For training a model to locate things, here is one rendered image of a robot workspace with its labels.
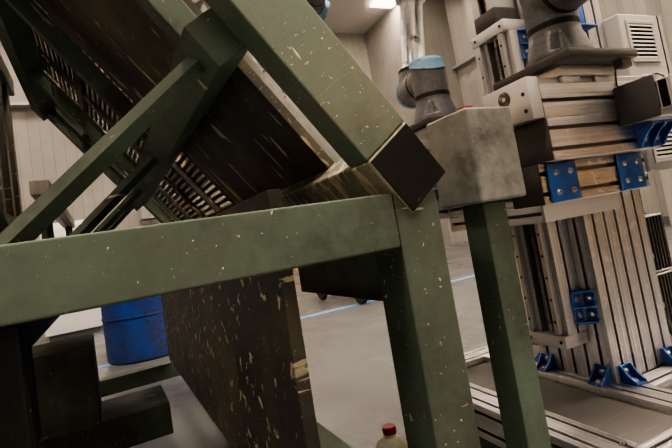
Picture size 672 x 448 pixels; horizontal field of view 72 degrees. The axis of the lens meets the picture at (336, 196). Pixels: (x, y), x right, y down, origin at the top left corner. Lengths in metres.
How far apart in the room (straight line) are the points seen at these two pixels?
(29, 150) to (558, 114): 10.46
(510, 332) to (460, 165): 0.33
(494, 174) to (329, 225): 0.36
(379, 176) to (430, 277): 0.19
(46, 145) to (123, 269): 10.35
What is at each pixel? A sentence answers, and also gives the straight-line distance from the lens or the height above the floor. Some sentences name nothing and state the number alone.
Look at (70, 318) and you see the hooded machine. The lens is 6.41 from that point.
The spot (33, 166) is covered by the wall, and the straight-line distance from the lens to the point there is 10.90.
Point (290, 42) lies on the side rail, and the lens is 0.75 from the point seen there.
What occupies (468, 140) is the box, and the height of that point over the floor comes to 0.87.
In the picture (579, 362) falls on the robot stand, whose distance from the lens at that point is 1.54.
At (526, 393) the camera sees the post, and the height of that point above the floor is 0.39.
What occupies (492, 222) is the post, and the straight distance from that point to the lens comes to 0.93.
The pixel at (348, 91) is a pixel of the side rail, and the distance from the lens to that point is 0.76.
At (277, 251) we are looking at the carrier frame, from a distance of 0.66.
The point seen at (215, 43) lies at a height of 1.06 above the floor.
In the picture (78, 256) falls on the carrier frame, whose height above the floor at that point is 0.76.
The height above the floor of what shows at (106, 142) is 0.93.
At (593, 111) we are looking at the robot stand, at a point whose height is 0.91.
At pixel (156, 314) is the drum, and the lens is 3.89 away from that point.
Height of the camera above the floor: 0.75
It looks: 4 degrees up
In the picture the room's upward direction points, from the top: 9 degrees counter-clockwise
